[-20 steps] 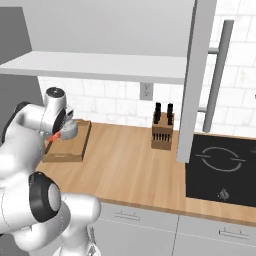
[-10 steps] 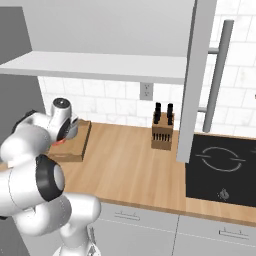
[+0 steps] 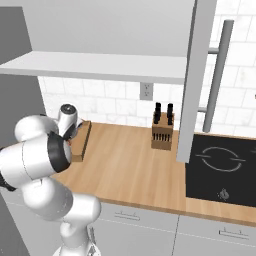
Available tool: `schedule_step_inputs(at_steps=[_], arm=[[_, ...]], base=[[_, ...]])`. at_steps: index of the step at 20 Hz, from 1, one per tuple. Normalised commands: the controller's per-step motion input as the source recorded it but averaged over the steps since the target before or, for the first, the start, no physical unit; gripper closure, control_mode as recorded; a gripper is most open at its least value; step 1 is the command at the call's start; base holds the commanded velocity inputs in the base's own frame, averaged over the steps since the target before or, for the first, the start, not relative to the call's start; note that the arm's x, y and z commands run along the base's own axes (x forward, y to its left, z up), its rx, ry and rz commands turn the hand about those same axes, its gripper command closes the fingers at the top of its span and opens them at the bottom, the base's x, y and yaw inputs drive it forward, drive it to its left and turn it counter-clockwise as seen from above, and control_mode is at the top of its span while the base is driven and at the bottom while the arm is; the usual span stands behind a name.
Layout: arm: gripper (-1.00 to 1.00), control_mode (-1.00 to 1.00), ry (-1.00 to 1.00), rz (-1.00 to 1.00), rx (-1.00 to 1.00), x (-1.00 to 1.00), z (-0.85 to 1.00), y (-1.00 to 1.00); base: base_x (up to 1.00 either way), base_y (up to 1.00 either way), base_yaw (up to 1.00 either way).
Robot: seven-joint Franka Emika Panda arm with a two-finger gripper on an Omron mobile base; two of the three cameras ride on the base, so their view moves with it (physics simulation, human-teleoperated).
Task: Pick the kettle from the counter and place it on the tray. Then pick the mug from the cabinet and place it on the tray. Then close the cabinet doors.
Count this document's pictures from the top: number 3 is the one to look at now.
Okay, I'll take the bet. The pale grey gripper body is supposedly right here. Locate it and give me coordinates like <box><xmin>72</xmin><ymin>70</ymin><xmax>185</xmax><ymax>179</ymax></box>
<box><xmin>75</xmin><ymin>117</ymin><xmax>85</xmax><ymax>132</ymax></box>

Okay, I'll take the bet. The wooden tray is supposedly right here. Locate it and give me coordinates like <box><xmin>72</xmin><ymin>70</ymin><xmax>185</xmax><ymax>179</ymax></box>
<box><xmin>68</xmin><ymin>120</ymin><xmax>93</xmax><ymax>163</ymax></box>

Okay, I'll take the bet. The dark grey tall cabinet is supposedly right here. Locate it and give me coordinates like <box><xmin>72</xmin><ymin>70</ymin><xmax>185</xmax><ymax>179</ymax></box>
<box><xmin>0</xmin><ymin>6</ymin><xmax>47</xmax><ymax>256</ymax></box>

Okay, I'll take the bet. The light grey cabinet door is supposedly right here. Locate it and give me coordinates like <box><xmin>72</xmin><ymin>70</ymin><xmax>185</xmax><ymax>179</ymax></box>
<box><xmin>175</xmin><ymin>0</ymin><xmax>218</xmax><ymax>165</ymax></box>

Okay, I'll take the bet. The wooden knife block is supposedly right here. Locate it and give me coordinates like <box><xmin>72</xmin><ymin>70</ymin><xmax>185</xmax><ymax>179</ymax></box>
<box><xmin>150</xmin><ymin>111</ymin><xmax>174</xmax><ymax>151</ymax></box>

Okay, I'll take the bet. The grey drawer front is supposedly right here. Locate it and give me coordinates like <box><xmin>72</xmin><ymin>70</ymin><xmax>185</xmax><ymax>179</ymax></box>
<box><xmin>87</xmin><ymin>201</ymin><xmax>181</xmax><ymax>256</ymax></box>
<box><xmin>172</xmin><ymin>214</ymin><xmax>256</xmax><ymax>256</ymax></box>

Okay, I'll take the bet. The black hob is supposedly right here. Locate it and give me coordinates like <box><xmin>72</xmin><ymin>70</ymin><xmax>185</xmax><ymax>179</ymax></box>
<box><xmin>184</xmin><ymin>132</ymin><xmax>256</xmax><ymax>209</ymax></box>

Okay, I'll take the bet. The grey wall socket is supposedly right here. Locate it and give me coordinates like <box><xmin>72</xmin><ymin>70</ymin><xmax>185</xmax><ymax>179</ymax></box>
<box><xmin>139</xmin><ymin>81</ymin><xmax>155</xmax><ymax>101</ymax></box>

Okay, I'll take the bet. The black knife handle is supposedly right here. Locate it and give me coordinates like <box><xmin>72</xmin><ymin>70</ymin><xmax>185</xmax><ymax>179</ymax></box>
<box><xmin>153</xmin><ymin>102</ymin><xmax>162</xmax><ymax>125</ymax></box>
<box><xmin>166</xmin><ymin>103</ymin><xmax>175</xmax><ymax>126</ymax></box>

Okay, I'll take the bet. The grey drawer handle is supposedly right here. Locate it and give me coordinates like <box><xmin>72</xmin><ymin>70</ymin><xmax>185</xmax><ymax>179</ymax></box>
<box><xmin>113</xmin><ymin>210</ymin><xmax>141</xmax><ymax>222</ymax></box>
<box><xmin>218</xmin><ymin>226</ymin><xmax>250</xmax><ymax>241</ymax></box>

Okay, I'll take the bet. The grey bar door handle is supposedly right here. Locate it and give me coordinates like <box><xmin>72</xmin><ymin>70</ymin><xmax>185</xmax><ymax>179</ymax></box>
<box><xmin>197</xmin><ymin>19</ymin><xmax>235</xmax><ymax>134</ymax></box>

